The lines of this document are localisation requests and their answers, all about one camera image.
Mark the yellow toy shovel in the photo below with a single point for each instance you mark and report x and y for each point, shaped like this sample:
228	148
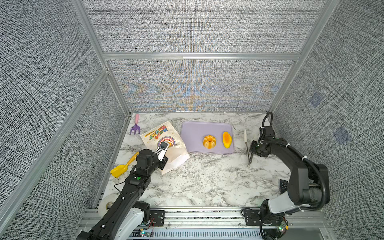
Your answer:
121	169

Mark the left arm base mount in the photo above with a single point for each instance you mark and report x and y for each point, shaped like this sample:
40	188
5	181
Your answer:
156	219

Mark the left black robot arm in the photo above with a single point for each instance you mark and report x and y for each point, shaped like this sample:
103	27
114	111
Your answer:
128	212

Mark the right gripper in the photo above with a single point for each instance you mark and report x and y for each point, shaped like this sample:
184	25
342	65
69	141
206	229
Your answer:
252	149

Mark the lilac plastic tray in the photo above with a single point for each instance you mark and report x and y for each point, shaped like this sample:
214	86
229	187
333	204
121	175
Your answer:
193	133

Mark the black remote control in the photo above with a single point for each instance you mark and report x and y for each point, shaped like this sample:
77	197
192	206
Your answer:
283	184

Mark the white paper gift bag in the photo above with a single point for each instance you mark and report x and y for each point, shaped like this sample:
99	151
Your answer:
166	141

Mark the purple toy rake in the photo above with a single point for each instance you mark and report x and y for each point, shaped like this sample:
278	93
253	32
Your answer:
135	129

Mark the yellow oval fake bread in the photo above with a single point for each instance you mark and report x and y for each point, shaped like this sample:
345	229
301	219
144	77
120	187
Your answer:
227	140

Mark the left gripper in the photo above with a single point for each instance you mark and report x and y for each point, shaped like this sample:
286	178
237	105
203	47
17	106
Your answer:
163	163

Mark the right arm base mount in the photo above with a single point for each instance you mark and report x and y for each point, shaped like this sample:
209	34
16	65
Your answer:
271	228

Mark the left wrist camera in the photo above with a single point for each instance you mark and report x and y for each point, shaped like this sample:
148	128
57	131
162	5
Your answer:
162	150

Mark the yellow ring fake bread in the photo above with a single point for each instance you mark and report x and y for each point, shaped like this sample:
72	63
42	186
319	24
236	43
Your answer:
209	142

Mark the metal tongs white tips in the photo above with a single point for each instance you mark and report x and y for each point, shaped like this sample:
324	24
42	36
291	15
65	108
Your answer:
247	147

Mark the white tape roll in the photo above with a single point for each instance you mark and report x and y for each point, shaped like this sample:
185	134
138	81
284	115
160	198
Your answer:
106	203

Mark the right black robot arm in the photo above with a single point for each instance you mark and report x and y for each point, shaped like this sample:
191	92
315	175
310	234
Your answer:
308	187

